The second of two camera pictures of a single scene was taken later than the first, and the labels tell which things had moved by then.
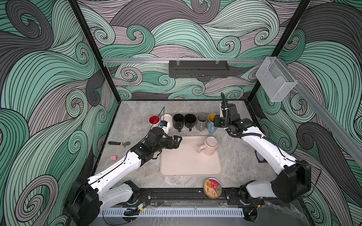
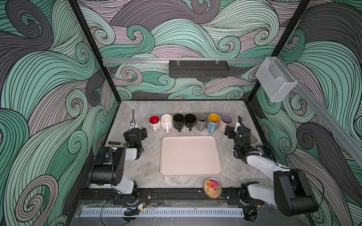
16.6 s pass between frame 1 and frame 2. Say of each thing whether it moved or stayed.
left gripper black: moved
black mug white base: stayed
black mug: stayed
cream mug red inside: stayed
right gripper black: moved
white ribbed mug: stayed
